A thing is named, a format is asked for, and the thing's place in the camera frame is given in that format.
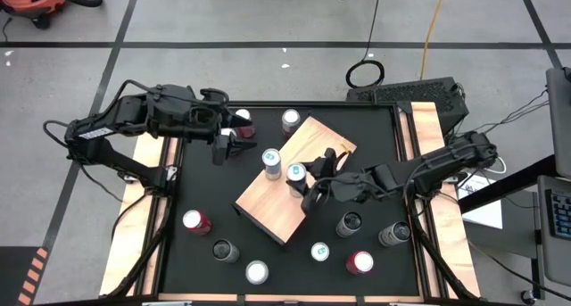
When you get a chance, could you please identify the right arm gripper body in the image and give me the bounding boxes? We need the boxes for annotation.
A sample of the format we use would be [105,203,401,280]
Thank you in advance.
[319,147,376,203]

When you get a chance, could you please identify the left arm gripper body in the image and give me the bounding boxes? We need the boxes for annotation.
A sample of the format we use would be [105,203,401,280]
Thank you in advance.
[191,101,233,167]

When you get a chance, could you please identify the blue silver energy drink can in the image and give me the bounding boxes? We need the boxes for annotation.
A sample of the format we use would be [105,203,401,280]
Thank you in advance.
[310,241,331,263]
[261,147,283,182]
[285,161,308,199]

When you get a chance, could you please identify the red soda can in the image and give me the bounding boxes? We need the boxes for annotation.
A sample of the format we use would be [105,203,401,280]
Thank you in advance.
[235,108,257,140]
[182,209,213,236]
[344,250,375,276]

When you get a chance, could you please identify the silver can black top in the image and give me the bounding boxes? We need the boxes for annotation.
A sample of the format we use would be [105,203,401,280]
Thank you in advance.
[211,238,241,265]
[377,220,412,248]
[335,211,363,239]

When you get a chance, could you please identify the wooden side board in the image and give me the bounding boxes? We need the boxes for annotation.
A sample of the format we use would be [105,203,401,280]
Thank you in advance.
[98,118,184,298]
[398,101,482,299]

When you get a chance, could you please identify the white paper sheet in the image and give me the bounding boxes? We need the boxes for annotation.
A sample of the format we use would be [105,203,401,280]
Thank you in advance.
[458,171,504,230]

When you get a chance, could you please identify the black desk beam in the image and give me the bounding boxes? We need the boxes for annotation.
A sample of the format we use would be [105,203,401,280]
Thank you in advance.
[458,153,558,214]

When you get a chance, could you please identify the grey laptop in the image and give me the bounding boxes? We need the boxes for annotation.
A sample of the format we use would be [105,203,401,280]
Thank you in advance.
[536,175,571,288]

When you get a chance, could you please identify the orange shop vacuum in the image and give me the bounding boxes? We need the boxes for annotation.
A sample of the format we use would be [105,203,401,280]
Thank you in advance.
[0,0,68,29]

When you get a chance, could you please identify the grey monitor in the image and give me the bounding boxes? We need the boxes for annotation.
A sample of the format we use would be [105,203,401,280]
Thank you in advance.
[545,66,571,178]

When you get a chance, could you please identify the black mat orange stripes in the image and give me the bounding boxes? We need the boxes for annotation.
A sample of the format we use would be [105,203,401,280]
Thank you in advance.
[0,245,50,306]

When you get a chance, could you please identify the black table frame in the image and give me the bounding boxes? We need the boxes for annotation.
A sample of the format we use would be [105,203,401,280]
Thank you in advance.
[100,99,481,306]

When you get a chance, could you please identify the silver mounting bracket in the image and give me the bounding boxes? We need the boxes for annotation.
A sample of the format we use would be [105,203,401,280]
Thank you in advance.
[118,168,140,185]

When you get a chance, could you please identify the black coiled floor cable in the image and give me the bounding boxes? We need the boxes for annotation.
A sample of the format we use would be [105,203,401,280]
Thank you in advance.
[345,0,386,90]

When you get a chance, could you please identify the yellow cable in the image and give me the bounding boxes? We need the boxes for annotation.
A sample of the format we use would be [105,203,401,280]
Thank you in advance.
[418,0,450,82]

